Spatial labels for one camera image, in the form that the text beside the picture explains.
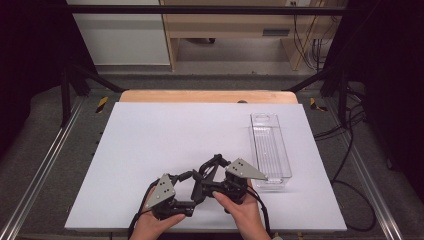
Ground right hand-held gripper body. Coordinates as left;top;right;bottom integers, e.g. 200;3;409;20
202;157;269;205

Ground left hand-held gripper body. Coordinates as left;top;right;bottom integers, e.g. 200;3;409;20
144;173;198;221

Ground person's left hand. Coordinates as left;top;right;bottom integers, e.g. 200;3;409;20
133;185;187;234

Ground person's right hand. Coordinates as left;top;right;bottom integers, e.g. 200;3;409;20
212;179;265;233

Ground clear plastic tray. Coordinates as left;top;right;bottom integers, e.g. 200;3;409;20
248;112;294;192

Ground white table board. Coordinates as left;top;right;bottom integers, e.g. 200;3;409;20
64;101;348;233

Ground wooden table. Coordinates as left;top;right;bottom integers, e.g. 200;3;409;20
118;89;299;105

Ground yellow black hazard tape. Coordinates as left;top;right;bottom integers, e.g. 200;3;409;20
95;96;110;114
309;97;329;113

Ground light wooden desk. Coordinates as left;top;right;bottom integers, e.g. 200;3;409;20
159;0;348;72

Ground white cabinet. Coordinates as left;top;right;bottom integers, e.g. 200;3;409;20
66;0;172;67

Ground black curtain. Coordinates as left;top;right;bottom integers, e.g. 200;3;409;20
0;0;99;158
321;0;424;194

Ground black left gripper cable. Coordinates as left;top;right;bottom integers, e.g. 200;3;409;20
127;178;162;240

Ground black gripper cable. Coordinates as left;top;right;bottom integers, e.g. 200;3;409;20
245;185;273;239
127;178;162;240

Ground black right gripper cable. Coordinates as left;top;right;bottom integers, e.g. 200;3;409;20
245;185;273;239

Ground black floor cable bundle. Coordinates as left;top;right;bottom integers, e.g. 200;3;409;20
313;84;368;141

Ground aluminium floor rail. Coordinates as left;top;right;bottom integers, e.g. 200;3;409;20
0;95;86;240
323;99;406;240

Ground black frame strut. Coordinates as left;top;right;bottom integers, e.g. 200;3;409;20
282;63;352;127
60;62;126;128

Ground long black floor cable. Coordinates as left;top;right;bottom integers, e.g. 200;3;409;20
330;109;378;233

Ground hanging desk cables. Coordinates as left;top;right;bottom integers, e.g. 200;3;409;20
292;13;336;72

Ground black horizontal frame bar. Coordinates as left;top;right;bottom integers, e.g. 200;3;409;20
66;4;349;16

